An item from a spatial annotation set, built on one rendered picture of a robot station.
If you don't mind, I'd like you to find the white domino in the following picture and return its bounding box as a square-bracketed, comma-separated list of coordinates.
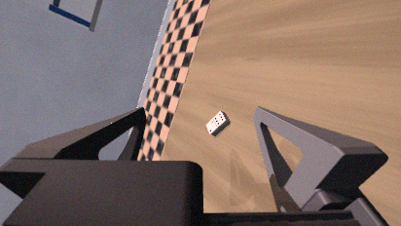
[206, 111, 228, 134]

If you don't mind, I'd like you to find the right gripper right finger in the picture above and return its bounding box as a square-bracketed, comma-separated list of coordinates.
[253, 106, 388, 211]

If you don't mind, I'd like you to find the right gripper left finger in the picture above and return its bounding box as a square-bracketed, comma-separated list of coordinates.
[12, 107, 147, 161]

